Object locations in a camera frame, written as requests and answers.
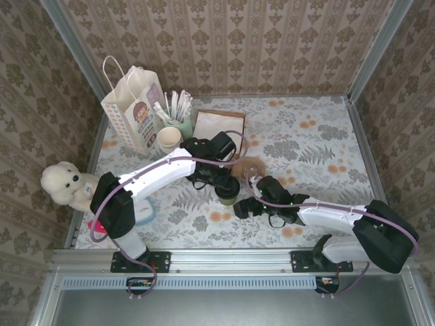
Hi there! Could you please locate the mint green straw holder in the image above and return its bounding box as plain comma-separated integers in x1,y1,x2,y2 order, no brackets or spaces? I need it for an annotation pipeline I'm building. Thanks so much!
162,105,194,147

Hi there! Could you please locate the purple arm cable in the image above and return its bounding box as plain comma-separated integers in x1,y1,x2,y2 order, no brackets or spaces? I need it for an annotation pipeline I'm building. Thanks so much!
90,130,248,302
246,165,421,300

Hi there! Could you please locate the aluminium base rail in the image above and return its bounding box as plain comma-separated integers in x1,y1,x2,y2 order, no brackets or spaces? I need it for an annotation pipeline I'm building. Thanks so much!
50,249,412,274

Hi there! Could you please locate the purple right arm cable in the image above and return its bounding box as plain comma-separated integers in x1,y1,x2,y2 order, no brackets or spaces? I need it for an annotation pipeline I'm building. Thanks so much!
246,165,421,300

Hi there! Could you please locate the floral table cover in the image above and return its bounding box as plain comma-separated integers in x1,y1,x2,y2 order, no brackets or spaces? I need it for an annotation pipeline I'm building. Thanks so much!
76,96,392,251

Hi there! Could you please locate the white teddy bear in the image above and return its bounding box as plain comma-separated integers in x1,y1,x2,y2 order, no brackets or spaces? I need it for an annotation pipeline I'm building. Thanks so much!
40,161,100,213

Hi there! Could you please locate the brown pulp cup carrier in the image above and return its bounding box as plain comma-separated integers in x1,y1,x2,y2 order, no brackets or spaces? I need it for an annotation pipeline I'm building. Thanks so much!
232,155,268,181

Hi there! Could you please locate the brown cardboard napkin box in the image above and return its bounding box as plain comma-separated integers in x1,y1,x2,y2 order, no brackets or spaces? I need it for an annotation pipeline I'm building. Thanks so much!
192,110,248,160

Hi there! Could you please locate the white printed paper bag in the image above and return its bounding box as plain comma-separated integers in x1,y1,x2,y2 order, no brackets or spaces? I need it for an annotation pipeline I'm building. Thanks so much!
101,55,162,157

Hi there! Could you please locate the slotted grey cable duct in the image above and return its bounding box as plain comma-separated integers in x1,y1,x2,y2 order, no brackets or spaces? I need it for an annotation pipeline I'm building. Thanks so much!
62,275,315,291

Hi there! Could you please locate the aluminium frame post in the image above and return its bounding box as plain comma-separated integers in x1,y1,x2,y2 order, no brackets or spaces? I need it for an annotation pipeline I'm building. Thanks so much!
347,0,415,103
39,0,112,107

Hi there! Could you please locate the black plastic cup lid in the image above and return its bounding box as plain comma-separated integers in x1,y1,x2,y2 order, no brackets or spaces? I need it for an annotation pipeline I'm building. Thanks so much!
217,179,240,198

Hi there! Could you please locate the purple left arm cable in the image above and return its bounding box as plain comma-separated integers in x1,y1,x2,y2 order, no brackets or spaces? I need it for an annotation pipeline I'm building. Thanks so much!
90,130,248,302

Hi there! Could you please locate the red striped plush doll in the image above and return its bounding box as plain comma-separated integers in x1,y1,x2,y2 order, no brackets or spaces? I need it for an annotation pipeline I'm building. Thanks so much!
86,219,107,236

